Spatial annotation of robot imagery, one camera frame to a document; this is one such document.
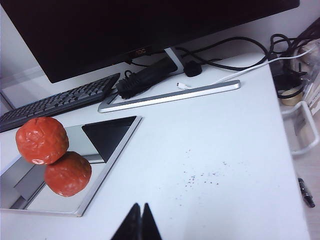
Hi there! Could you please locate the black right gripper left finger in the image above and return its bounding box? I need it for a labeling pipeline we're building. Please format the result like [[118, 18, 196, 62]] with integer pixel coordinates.
[[110, 202, 143, 240]]

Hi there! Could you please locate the flat square mirror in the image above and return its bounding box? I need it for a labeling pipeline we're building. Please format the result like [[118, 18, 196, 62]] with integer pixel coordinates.
[[0, 115, 144, 218]]

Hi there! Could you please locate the white charging cable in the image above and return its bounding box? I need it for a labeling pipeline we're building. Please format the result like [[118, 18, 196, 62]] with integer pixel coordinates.
[[176, 46, 315, 91]]

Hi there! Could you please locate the black power adapter brick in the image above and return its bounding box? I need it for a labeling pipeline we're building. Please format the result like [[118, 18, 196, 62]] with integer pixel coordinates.
[[115, 58, 176, 100]]

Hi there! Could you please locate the white plastic frame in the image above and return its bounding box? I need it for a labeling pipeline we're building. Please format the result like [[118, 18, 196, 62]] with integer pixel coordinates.
[[280, 100, 320, 156]]

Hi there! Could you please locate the silver monitor stand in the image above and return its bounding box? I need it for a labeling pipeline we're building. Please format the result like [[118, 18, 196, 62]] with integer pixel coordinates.
[[97, 47, 242, 114]]

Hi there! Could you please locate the black cable bundle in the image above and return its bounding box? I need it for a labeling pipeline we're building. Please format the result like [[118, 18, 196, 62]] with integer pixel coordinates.
[[269, 17, 320, 99]]

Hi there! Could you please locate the black power cable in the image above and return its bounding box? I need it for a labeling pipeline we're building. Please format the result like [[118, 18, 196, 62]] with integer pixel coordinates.
[[174, 36, 273, 74]]

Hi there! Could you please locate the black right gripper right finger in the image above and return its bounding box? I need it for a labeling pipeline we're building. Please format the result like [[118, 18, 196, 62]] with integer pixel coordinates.
[[141, 202, 163, 240]]

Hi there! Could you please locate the black marker pen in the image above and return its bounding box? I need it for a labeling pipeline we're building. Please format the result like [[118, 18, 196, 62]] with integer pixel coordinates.
[[297, 177, 316, 208]]

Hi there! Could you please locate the black round cable plug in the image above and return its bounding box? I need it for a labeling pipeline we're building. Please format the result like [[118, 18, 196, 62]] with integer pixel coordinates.
[[184, 61, 203, 78]]

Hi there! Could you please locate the black keyboard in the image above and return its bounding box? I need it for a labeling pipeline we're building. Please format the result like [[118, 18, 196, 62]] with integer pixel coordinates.
[[0, 72, 122, 134]]

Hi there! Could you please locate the orange fruit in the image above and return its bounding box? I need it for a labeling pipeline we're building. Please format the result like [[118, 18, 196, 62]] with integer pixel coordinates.
[[15, 116, 70, 166]]

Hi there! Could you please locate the black computer monitor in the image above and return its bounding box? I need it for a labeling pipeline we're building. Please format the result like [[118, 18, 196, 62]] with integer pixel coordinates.
[[0, 0, 301, 85]]

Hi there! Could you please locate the gold round cap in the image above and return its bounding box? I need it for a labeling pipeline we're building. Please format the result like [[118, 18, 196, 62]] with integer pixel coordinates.
[[280, 88, 305, 106]]

